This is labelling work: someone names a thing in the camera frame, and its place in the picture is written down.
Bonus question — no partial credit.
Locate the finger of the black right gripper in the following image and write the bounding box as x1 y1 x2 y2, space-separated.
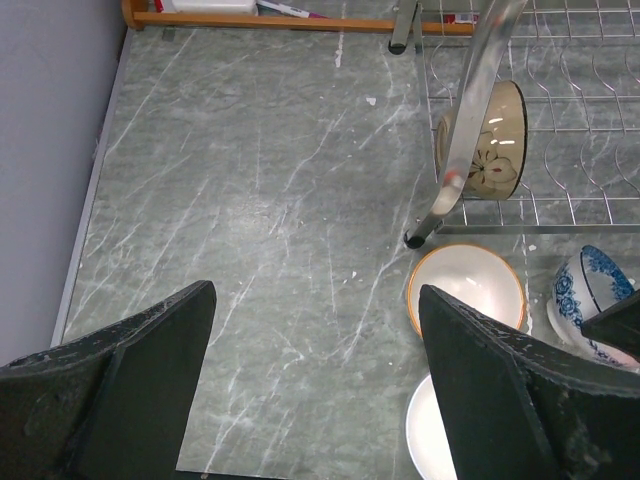
580 290 639 368

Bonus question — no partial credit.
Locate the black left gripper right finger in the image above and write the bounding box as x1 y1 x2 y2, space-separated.
419 285 639 479

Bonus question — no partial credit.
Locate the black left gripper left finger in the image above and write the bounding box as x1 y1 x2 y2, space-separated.
1 280 216 479

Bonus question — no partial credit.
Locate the blue floral bowl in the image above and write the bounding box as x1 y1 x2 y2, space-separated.
547 245 639 369

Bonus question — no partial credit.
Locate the black bowl beige flower exterior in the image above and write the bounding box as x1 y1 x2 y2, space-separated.
463 80 528 200

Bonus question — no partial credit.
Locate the steel dish rack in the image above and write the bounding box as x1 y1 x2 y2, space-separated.
390 1 639 249

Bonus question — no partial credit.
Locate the red white box under rack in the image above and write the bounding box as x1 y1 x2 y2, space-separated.
443 13 479 25

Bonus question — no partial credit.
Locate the wooden shelf rack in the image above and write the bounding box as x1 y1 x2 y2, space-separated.
121 0 476 37

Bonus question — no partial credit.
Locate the plain white bowl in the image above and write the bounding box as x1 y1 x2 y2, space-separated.
405 374 457 480

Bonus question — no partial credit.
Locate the white bowl orange rim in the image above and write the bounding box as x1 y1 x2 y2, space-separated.
407 243 526 333

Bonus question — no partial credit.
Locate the white rectangular case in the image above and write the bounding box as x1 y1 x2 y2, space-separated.
171 0 258 16

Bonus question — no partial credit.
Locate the white pink pen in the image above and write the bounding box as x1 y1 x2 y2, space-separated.
256 0 324 18

